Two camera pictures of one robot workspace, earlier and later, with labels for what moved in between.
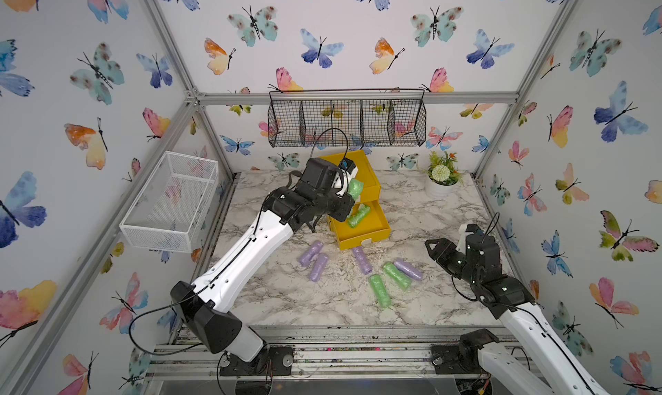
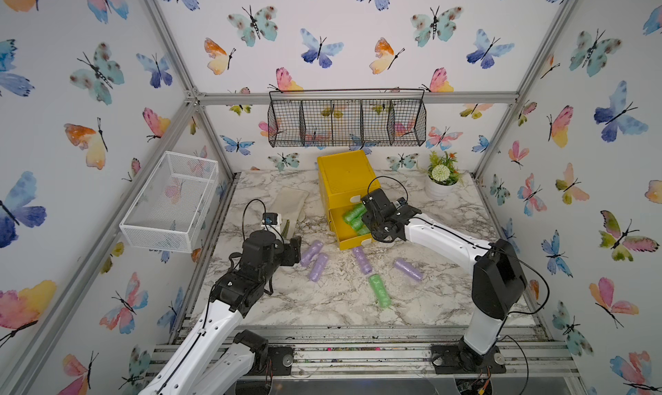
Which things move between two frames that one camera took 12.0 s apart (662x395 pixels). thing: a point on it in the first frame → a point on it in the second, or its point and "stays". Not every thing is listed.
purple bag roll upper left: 310,253 stays
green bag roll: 355,188 → 354,216
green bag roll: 382,296 stays
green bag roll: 399,278 → 364,230
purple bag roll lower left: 316,269 stays
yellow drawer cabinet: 377,222 stays
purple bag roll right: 409,269 stays
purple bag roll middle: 365,266 stays
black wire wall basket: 347,118 stays
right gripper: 444,252 → 365,217
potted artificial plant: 443,176 stays
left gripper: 345,203 → 290,251
